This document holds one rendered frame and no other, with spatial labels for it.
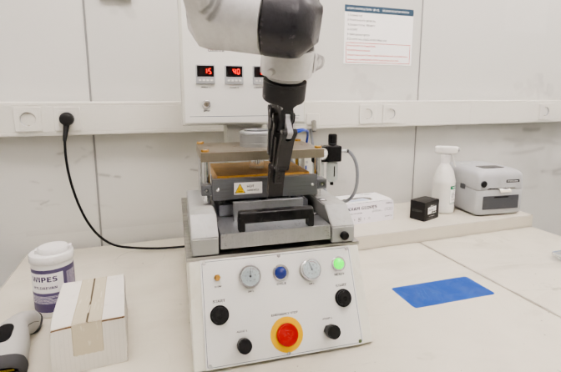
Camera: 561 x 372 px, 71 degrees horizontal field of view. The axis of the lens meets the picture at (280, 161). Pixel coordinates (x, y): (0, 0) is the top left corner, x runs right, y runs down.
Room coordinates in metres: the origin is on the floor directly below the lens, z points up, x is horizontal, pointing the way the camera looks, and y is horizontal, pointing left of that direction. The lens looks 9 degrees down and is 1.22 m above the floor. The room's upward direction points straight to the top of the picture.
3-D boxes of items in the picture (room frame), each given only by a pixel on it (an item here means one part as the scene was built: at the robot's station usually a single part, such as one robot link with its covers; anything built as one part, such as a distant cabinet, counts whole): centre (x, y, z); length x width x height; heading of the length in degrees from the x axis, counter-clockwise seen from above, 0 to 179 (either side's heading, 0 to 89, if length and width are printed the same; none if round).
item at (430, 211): (1.37, -0.52, 0.83); 0.09 x 0.06 x 0.07; 127
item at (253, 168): (0.92, 0.05, 1.07); 0.22 x 0.17 x 0.10; 105
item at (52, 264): (0.83, 0.51, 0.83); 0.09 x 0.09 x 0.15
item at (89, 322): (0.71, 0.37, 0.80); 0.19 x 0.13 x 0.09; 19
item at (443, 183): (1.45, -0.62, 0.92); 0.09 x 0.08 x 0.25; 67
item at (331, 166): (1.10, -0.13, 1.05); 0.15 x 0.05 x 0.15; 105
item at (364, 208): (1.36, -0.27, 0.83); 0.23 x 0.12 x 0.07; 112
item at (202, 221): (0.82, 0.17, 0.97); 0.25 x 0.05 x 0.07; 15
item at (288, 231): (0.88, 0.04, 0.97); 0.30 x 0.22 x 0.08; 15
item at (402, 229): (1.41, -0.48, 0.77); 0.84 x 0.30 x 0.04; 109
